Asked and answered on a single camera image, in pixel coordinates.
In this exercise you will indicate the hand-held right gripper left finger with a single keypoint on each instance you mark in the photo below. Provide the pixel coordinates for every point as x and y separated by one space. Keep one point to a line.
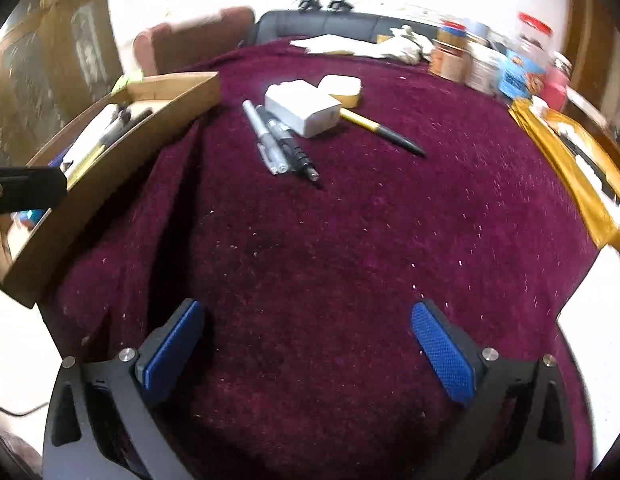
170 355

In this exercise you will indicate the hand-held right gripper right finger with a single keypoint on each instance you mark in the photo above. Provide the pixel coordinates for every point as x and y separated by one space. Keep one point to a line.
442 355

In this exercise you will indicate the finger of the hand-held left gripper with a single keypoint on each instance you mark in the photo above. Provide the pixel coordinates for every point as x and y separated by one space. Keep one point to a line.
27 190

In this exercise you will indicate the blue pen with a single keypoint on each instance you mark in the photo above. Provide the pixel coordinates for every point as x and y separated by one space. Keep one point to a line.
60 162

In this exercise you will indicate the white barcode label tube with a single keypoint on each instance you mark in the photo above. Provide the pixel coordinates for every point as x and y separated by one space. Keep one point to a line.
90 132

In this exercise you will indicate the brown cardboard box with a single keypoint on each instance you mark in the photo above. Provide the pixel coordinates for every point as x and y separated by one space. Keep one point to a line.
115 175

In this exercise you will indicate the yellow pen black tip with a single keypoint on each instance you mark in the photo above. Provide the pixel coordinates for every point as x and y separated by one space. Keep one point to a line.
385 135

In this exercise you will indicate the silver grey capped pen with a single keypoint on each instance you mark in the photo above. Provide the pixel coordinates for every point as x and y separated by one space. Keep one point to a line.
260 132

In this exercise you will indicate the white charger block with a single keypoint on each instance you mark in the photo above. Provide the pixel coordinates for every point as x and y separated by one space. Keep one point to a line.
302 107

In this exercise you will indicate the wooden glass door cabinet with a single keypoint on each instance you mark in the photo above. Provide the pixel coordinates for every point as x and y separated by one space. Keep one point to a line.
50 60

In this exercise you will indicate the green patterned blanket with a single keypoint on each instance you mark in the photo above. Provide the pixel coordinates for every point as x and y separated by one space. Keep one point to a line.
127 82

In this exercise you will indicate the maroon velvet tablecloth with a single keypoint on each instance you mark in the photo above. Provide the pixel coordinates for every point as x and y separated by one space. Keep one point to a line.
310 260

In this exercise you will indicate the gold yellow tray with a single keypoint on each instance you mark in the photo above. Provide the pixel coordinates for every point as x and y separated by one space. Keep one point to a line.
555 170

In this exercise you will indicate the brown armchair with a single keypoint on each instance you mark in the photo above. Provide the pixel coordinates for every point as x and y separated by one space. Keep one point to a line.
190 40

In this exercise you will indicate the small white bottle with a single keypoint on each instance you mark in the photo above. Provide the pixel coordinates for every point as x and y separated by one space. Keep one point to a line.
539 101

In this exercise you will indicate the cream yellow box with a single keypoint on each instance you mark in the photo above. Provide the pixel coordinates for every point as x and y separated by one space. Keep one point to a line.
342 91

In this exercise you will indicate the white plastic tub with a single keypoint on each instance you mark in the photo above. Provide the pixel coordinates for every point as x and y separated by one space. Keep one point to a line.
484 70

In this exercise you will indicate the amber jar tan label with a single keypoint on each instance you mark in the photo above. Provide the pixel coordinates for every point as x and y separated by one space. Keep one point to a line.
447 65

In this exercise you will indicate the pink bottle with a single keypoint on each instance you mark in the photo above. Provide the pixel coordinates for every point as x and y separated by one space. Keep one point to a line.
557 82

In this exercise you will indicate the white cotton glove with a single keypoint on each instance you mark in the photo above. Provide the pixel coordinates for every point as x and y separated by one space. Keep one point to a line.
400 52
415 40

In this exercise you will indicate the clear jar red lid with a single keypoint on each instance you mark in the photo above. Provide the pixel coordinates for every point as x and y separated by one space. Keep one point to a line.
527 60

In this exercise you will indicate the brown jar blue lid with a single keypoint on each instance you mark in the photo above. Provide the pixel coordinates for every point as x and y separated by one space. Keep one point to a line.
452 35

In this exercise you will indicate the grey blue cup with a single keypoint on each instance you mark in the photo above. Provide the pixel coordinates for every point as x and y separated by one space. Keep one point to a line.
476 30

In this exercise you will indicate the white plastic bag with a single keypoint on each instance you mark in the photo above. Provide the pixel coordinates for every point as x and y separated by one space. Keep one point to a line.
335 45

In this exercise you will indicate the black gadget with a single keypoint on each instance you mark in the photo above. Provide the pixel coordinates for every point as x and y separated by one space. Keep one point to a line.
339 3
309 4

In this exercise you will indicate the black leather sofa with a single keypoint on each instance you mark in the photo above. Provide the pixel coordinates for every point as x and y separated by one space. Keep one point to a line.
340 25

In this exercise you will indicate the wooden door frame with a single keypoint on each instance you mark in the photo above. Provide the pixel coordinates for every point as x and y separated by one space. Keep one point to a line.
595 35

